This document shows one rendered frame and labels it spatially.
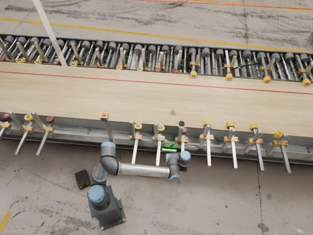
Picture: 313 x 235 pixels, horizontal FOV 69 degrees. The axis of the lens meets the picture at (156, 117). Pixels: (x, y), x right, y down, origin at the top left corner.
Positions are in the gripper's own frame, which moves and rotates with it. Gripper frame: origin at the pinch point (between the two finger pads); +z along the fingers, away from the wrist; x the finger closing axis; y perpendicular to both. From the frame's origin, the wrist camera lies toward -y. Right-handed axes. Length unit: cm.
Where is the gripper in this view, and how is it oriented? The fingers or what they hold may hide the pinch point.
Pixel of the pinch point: (181, 168)
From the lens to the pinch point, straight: 236.1
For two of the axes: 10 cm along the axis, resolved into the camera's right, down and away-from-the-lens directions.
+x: 10.0, 0.8, -0.5
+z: 0.0, 5.7, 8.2
